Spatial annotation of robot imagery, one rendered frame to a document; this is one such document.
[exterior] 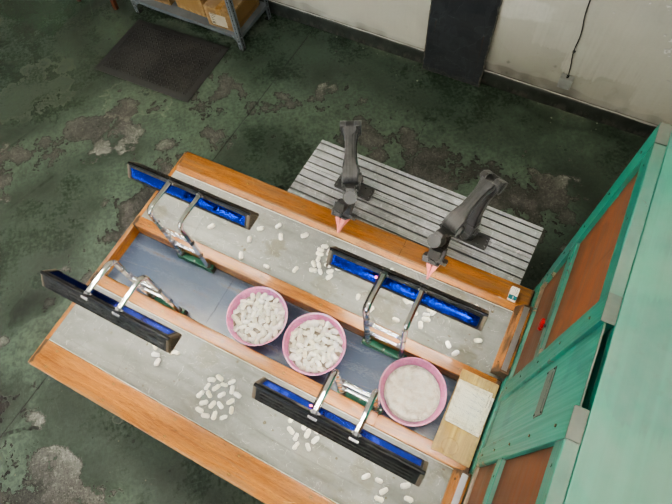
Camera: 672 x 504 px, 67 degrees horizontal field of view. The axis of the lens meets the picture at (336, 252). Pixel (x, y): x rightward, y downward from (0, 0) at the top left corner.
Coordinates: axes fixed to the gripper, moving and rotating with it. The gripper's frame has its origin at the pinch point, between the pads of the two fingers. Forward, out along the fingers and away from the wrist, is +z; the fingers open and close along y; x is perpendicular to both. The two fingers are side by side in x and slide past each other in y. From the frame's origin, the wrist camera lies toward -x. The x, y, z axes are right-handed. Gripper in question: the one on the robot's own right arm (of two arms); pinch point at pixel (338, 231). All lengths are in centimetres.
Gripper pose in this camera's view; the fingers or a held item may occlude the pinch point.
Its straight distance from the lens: 221.8
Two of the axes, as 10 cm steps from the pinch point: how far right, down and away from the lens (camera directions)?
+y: 8.9, 3.8, -2.6
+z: -3.0, 9.1, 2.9
